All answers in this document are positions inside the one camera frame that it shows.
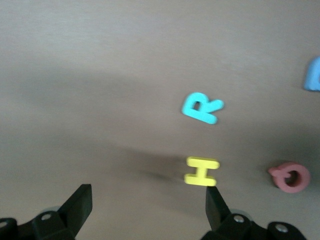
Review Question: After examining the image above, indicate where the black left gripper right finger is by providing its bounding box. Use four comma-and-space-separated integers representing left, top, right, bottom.
202, 186, 263, 240

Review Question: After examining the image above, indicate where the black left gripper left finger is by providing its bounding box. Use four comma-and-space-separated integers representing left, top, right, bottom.
31, 184, 93, 240

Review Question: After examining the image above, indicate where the yellow foam letter H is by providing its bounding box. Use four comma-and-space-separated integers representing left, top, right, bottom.
184, 156, 221, 187

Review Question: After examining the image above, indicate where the red foam letter Q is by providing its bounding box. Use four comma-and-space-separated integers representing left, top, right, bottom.
268, 161, 312, 194

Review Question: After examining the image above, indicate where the teal foam letter R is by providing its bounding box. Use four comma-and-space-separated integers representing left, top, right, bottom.
180, 91, 225, 125

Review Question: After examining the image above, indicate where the blue foam letter g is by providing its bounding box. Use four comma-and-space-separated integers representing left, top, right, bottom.
303, 55, 320, 92

